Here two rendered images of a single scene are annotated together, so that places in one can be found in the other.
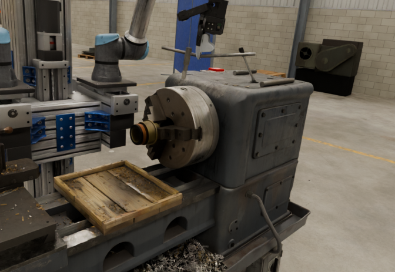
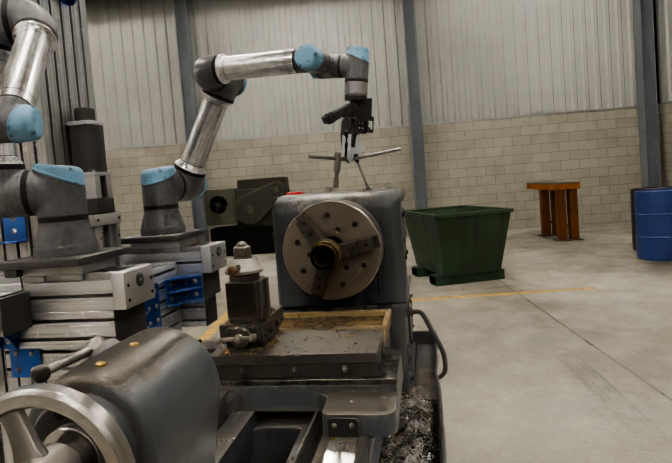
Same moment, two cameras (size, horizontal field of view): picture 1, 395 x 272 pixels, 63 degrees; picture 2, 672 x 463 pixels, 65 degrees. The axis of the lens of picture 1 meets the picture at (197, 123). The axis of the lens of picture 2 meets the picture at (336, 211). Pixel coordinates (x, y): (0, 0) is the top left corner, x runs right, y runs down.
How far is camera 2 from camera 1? 1.06 m
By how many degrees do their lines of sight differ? 36
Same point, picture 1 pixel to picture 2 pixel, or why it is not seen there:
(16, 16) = (46, 153)
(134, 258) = not seen: hidden behind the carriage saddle
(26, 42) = not seen: hidden behind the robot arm
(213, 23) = (363, 122)
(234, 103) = (390, 204)
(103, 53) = (164, 193)
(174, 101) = (338, 213)
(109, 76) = (177, 224)
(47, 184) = not seen: hidden behind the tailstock
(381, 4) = (292, 127)
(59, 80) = (111, 243)
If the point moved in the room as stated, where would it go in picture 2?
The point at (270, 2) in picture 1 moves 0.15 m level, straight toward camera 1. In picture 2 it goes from (137, 141) to (137, 140)
